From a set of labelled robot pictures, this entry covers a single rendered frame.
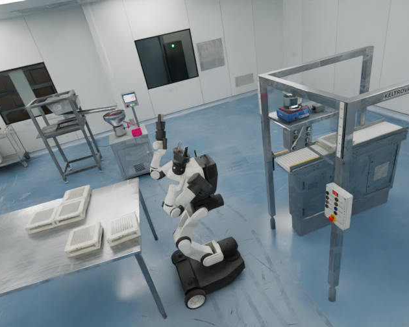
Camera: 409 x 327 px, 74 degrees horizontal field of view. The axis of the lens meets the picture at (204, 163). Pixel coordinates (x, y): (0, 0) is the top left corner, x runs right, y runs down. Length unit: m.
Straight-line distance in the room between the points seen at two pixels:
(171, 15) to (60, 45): 2.58
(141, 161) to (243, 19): 4.74
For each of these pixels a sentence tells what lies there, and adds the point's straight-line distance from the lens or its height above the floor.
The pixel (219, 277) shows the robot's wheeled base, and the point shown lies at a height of 0.17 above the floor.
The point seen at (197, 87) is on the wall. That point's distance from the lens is 7.49.
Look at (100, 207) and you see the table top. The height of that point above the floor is 0.89.
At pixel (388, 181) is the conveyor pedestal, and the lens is 3.63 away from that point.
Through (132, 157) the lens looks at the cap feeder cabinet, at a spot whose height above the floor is 0.42.
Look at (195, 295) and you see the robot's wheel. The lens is 2.63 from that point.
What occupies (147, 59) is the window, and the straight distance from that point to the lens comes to 7.14.
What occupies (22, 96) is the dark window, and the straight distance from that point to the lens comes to 7.46.
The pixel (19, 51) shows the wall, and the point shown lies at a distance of 7.30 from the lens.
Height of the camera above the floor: 2.30
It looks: 29 degrees down
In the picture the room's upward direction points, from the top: 12 degrees counter-clockwise
